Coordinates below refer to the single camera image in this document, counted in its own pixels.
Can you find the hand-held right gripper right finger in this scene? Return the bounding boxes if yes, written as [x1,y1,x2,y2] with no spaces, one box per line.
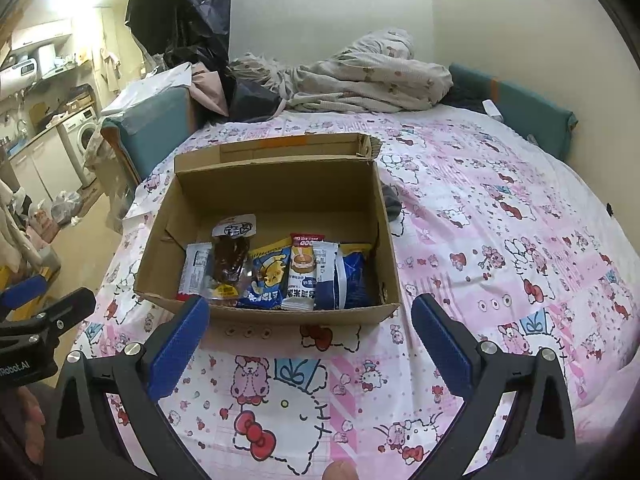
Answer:
[411,294,578,480]

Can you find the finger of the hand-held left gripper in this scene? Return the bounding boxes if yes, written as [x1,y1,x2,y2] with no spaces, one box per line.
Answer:
[0,287,97,342]
[0,274,49,322]

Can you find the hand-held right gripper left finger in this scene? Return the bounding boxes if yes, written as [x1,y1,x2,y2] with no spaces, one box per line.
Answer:
[55,295,211,480]

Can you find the white label snack packet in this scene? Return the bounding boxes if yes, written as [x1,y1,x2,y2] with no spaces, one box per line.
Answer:
[178,241,212,302]

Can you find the brown meat snack packet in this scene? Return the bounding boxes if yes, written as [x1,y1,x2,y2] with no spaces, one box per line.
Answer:
[209,213,257,302]

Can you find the blue white snack bag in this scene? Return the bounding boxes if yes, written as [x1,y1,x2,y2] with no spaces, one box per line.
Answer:
[336,242,374,309]

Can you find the blue yellow snack bag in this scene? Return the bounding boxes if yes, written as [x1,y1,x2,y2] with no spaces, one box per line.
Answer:
[236,244,292,311]

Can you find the grey blue snack packet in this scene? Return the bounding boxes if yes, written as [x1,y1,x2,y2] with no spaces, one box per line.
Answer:
[314,241,340,312]

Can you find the red top cookie packet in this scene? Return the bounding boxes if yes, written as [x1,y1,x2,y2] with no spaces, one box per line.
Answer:
[281,232,319,312]

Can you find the brown cardboard box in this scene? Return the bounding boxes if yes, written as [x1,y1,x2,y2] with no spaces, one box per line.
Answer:
[134,132,402,326]

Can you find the person's left hand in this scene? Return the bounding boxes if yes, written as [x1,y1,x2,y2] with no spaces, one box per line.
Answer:
[14,387,48,461]

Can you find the white plastic bags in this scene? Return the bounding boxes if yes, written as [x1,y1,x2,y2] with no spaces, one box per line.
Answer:
[27,189,84,241]

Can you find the pink printed blanket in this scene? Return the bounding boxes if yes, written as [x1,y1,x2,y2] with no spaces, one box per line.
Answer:
[70,107,636,480]

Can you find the white cabinet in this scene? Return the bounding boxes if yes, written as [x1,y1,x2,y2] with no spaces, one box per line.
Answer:
[7,147,56,206]

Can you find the dark sock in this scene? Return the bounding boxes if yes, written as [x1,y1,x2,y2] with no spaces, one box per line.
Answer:
[381,185,404,222]

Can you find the white washing machine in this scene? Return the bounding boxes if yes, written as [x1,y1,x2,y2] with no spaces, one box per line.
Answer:
[59,105,102,187]

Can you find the teal plastic wrapped mattress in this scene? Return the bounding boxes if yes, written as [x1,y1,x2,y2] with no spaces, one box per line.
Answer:
[99,87,197,187]

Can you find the white plastic sheet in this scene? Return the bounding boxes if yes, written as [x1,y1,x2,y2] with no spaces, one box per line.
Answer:
[101,61,194,115]

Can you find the teal cushion with orange stripe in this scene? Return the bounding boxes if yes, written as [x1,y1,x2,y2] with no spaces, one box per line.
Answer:
[446,62,579,162]

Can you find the pink cloth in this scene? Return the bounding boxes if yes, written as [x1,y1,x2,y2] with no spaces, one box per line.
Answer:
[189,66,232,117]

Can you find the black plastic bag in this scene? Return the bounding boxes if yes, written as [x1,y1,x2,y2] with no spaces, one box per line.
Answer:
[227,62,287,122]

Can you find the crumpled floral duvet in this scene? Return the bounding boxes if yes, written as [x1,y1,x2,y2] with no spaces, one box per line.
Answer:
[239,29,454,114]

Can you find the large hanging black bag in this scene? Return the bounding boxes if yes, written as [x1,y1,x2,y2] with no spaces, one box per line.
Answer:
[125,0,234,63]

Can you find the white wall appliance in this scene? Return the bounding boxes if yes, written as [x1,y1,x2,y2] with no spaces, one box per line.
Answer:
[0,57,42,97]

